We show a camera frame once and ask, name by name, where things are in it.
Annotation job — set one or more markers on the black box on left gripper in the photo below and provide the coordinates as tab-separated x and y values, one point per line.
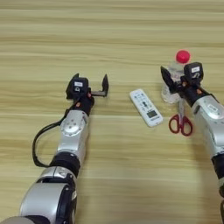
77	88

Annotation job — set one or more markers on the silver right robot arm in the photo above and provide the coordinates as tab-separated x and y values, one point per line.
211	125

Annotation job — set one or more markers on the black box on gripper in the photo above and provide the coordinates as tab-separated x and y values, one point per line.
77	88
193	73

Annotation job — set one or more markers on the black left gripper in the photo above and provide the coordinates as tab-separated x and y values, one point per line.
84	105

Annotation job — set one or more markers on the white remote control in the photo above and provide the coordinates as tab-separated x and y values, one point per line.
145	108

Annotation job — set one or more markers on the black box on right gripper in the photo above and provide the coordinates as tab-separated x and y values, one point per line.
193	73

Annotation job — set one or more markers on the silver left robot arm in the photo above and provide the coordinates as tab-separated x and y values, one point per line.
72	137

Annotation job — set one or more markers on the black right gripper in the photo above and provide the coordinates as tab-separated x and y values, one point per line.
191	93

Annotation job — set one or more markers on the clear bottle with red cap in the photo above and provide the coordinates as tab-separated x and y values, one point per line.
178	65

